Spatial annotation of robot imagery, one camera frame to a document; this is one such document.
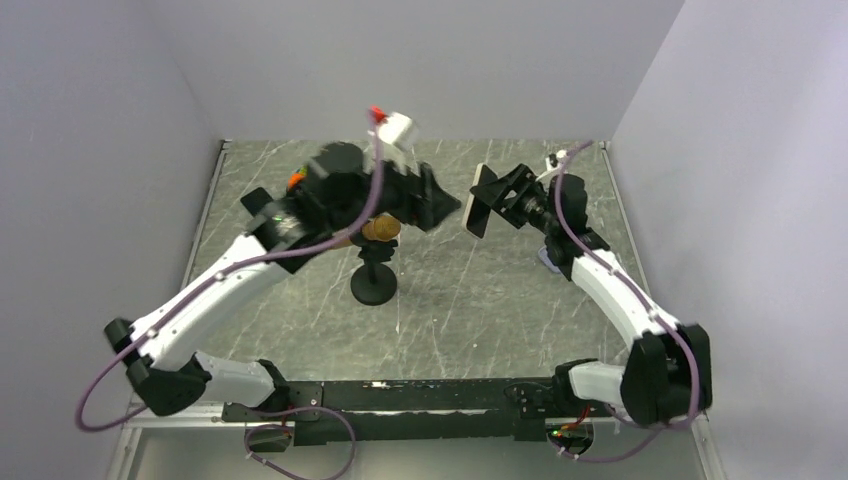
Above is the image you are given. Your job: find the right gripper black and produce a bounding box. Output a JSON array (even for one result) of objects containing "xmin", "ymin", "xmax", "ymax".
[{"xmin": 472, "ymin": 163, "xmax": 559, "ymax": 236}]

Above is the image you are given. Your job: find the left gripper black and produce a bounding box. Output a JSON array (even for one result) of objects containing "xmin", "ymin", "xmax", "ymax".
[{"xmin": 330, "ymin": 148, "xmax": 462, "ymax": 234}]

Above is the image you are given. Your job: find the lilac phone case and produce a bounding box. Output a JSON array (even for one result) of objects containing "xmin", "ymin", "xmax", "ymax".
[{"xmin": 537, "ymin": 247, "xmax": 561, "ymax": 275}]

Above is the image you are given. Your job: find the phone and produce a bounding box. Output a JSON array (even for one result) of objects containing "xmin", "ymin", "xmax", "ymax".
[{"xmin": 462, "ymin": 163, "xmax": 498, "ymax": 239}]

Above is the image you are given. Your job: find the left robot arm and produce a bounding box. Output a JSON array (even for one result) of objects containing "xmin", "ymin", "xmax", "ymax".
[{"xmin": 105, "ymin": 142, "xmax": 461, "ymax": 420}]

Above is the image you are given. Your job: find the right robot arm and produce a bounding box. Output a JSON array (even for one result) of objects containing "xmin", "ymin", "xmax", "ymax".
[{"xmin": 464, "ymin": 164, "xmax": 713, "ymax": 427}]

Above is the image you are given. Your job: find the gold microphone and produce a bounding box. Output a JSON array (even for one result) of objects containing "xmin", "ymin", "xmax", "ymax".
[{"xmin": 332, "ymin": 214, "xmax": 402, "ymax": 249}]

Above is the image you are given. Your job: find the black microphone stand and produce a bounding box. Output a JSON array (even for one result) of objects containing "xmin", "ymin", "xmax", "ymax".
[{"xmin": 350, "ymin": 239, "xmax": 398, "ymax": 306}]

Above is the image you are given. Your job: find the orange blue toy car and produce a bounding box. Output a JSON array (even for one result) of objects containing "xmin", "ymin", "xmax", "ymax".
[{"xmin": 286, "ymin": 166, "xmax": 308, "ymax": 191}]

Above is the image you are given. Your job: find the black base beam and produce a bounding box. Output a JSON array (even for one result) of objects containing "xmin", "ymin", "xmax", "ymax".
[{"xmin": 221, "ymin": 377, "xmax": 599, "ymax": 446}]

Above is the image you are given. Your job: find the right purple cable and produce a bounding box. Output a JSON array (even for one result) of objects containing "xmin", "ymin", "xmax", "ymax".
[{"xmin": 553, "ymin": 140, "xmax": 704, "ymax": 464}]

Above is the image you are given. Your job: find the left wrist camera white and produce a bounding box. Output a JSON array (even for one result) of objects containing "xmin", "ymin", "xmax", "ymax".
[{"xmin": 369, "ymin": 106, "xmax": 418, "ymax": 166}]

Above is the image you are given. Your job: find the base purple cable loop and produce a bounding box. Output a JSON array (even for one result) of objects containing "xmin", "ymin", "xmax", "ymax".
[{"xmin": 243, "ymin": 405, "xmax": 358, "ymax": 480}]

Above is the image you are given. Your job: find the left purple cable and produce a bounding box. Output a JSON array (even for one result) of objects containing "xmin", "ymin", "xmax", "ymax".
[{"xmin": 74, "ymin": 112, "xmax": 386, "ymax": 433}]

